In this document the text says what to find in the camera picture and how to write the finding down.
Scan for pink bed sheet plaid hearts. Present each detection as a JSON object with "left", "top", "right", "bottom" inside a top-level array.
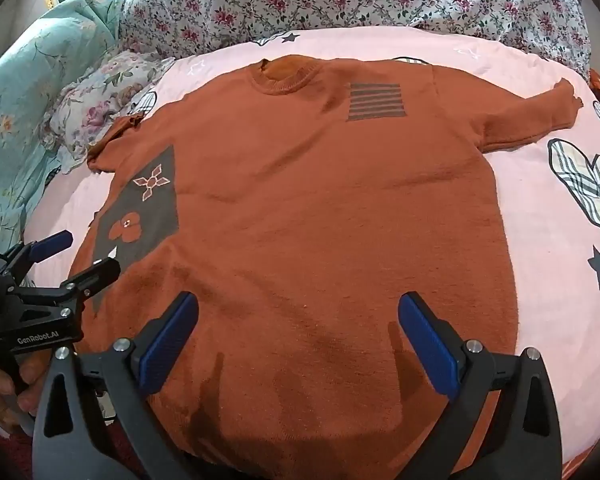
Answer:
[{"left": 25, "top": 27, "right": 600, "bottom": 480}]

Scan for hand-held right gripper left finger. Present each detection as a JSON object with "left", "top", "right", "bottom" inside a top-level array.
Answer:
[{"left": 34, "top": 290, "right": 201, "bottom": 480}]

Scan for pale floral pillow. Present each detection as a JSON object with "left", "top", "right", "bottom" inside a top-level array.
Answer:
[{"left": 42, "top": 50, "right": 176, "bottom": 171}]

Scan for teal floral blanket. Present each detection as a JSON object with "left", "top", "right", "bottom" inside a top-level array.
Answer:
[{"left": 0, "top": 0, "right": 146, "bottom": 281}]

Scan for orange knit sweater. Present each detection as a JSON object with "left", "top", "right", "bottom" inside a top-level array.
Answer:
[{"left": 69, "top": 55, "right": 583, "bottom": 480}]

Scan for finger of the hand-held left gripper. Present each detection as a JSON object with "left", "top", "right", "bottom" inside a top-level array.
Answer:
[
  {"left": 0, "top": 230, "right": 75, "bottom": 286},
  {"left": 59, "top": 258, "right": 122, "bottom": 312}
]

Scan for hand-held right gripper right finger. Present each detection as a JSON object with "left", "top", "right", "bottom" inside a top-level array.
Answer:
[{"left": 397, "top": 292, "right": 566, "bottom": 480}]

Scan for person's left hand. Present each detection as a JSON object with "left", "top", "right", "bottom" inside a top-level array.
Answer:
[{"left": 0, "top": 347, "right": 49, "bottom": 432}]

